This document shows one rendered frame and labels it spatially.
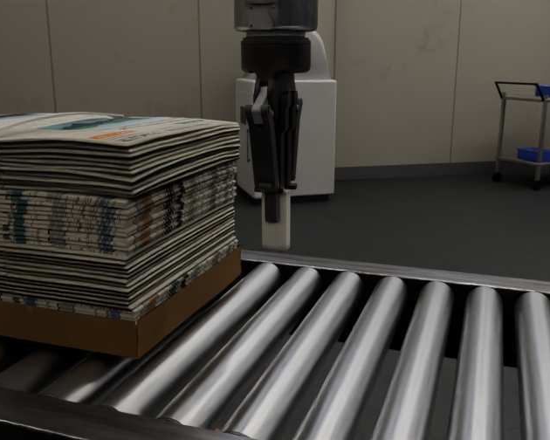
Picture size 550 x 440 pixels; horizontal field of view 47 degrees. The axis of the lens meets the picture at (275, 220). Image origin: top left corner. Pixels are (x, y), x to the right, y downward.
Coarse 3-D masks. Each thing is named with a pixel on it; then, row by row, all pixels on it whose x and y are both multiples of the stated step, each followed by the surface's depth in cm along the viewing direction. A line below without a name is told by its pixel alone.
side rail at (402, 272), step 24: (288, 264) 99; (312, 264) 99; (336, 264) 99; (360, 264) 99; (408, 288) 93; (456, 288) 91; (504, 288) 88; (528, 288) 88; (360, 312) 96; (408, 312) 94; (456, 312) 92; (504, 312) 89; (456, 336) 92; (504, 336) 90; (504, 360) 91
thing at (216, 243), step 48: (0, 144) 66; (48, 144) 64; (96, 144) 62; (144, 144) 64; (192, 144) 74; (48, 192) 65; (96, 192) 64; (144, 192) 64; (192, 192) 76; (48, 240) 66; (96, 240) 64; (144, 240) 66; (192, 240) 77; (48, 288) 68; (96, 288) 65; (144, 288) 67
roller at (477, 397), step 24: (480, 288) 88; (480, 312) 80; (480, 336) 73; (480, 360) 67; (456, 384) 65; (480, 384) 62; (456, 408) 60; (480, 408) 58; (456, 432) 55; (480, 432) 54
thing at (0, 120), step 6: (0, 114) 94; (6, 114) 93; (12, 114) 93; (18, 114) 93; (24, 114) 93; (30, 114) 93; (36, 114) 93; (42, 114) 93; (84, 114) 93; (90, 114) 93; (0, 120) 83; (6, 120) 84; (12, 120) 84; (42, 120) 85; (48, 120) 85; (54, 120) 85; (60, 120) 85; (18, 126) 79; (24, 126) 79
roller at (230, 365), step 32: (288, 288) 88; (320, 288) 96; (256, 320) 77; (288, 320) 81; (224, 352) 69; (256, 352) 71; (192, 384) 63; (224, 384) 64; (160, 416) 57; (192, 416) 58; (224, 416) 64
